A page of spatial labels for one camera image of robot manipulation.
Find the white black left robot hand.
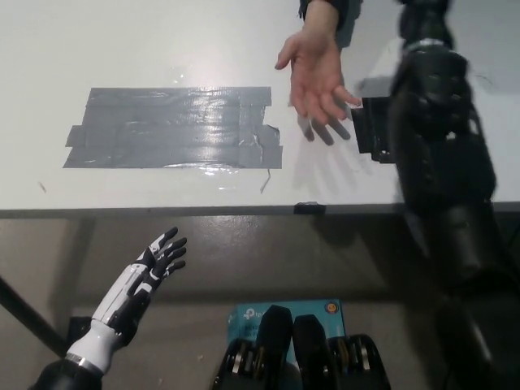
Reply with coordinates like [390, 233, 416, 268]
[90, 226, 189, 347]

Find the person's bare hand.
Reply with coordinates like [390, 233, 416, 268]
[274, 23, 363, 126]

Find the black tape marked square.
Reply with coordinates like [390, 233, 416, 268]
[350, 96, 398, 164]

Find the teal router cardboard box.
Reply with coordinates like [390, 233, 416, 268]
[226, 299, 345, 358]

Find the clear tape strip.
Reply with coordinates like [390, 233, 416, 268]
[37, 161, 272, 195]

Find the black metal table leg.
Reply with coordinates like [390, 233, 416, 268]
[0, 274, 97, 361]

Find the small black tape piece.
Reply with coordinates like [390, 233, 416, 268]
[293, 201, 327, 215]

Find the grey duct tape patch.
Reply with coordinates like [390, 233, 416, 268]
[62, 85, 284, 171]

